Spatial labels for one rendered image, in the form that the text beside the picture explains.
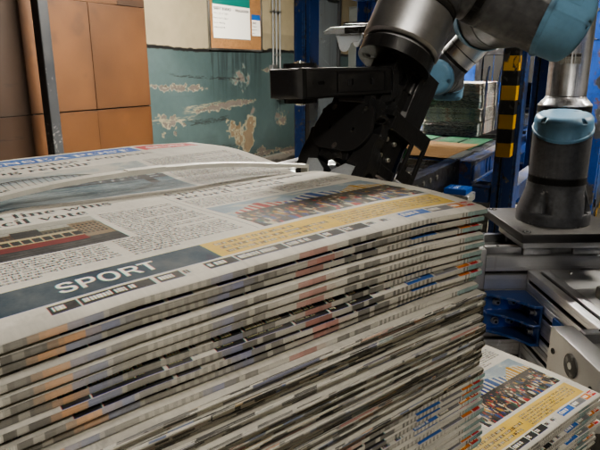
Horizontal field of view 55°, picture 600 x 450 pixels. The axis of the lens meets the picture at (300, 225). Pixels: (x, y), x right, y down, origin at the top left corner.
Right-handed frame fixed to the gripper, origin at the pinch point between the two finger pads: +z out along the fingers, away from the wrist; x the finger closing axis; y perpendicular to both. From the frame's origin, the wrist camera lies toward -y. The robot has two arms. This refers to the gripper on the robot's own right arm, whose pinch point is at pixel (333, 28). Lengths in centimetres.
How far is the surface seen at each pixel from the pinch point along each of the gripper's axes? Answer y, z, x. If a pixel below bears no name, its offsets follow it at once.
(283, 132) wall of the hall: 154, 248, 476
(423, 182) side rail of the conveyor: 50, -18, 29
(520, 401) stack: 28, -54, -97
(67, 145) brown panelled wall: 90, 281, 170
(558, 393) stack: 28, -57, -94
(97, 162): 2, -19, -110
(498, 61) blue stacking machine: 49, -13, 308
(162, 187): 2, -29, -114
